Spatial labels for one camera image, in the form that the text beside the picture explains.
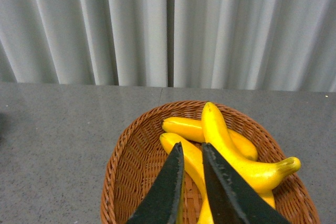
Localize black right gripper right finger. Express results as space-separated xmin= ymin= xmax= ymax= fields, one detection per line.
xmin=202 ymin=143 xmax=289 ymax=223

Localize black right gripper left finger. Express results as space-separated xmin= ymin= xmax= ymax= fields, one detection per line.
xmin=127 ymin=143 xmax=185 ymax=223

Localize yellow banana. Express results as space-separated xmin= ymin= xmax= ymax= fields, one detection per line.
xmin=159 ymin=132 xmax=276 ymax=224
xmin=162 ymin=117 xmax=258 ymax=161
xmin=201 ymin=102 xmax=301 ymax=193

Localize white curtain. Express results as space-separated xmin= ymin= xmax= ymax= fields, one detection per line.
xmin=1 ymin=0 xmax=335 ymax=92

